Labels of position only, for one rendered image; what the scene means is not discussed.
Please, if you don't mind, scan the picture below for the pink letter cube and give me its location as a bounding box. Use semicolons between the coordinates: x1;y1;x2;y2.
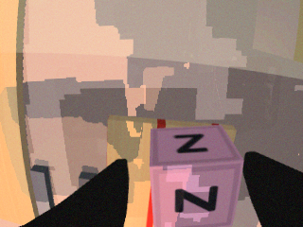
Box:
151;125;245;227

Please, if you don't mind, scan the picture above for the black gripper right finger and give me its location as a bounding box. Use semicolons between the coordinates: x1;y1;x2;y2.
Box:
242;151;303;227

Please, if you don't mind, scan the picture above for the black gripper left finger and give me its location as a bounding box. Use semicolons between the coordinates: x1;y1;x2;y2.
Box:
20;159;129;227

